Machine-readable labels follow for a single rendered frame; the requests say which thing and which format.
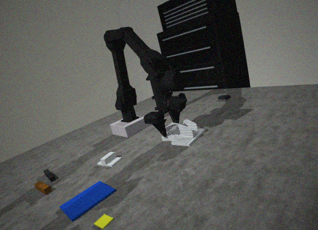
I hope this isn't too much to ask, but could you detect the yellow flat rectangular plate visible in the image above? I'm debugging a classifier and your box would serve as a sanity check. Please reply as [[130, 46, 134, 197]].
[[95, 214, 114, 229]]

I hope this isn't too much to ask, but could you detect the blue flat rectangular plate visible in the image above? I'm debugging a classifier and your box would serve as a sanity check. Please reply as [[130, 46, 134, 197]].
[[60, 181, 116, 222]]

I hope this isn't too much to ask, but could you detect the dark grey long bar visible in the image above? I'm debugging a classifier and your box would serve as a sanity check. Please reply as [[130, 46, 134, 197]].
[[44, 169, 56, 182]]

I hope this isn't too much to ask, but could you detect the brown rectangular block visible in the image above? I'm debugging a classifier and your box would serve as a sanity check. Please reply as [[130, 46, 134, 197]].
[[34, 181, 52, 195]]

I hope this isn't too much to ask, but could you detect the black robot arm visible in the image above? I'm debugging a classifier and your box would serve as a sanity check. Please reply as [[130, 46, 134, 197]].
[[104, 27, 187, 123]]

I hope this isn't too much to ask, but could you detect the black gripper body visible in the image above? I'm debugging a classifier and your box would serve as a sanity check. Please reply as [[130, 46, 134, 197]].
[[144, 91, 173, 124]]

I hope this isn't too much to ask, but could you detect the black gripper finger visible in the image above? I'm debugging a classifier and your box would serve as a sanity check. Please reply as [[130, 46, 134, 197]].
[[152, 119, 167, 137], [169, 110, 180, 123]]

